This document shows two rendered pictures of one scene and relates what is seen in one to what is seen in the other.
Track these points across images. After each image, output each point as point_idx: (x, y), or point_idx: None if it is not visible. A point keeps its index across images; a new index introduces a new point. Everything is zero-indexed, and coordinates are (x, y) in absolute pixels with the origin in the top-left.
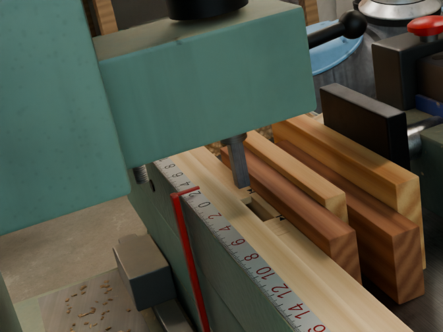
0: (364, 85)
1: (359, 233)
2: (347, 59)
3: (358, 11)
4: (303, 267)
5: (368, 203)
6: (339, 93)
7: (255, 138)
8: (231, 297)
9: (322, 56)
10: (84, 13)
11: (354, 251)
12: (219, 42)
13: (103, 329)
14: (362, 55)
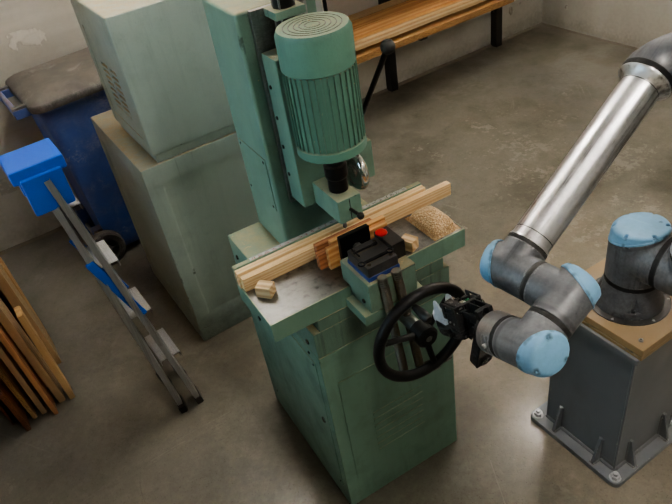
0: (629, 268)
1: None
2: (621, 247)
3: (360, 214)
4: (304, 242)
5: None
6: (358, 227)
7: (369, 222)
8: None
9: (612, 235)
10: (299, 176)
11: (316, 250)
12: (326, 196)
13: None
14: (638, 254)
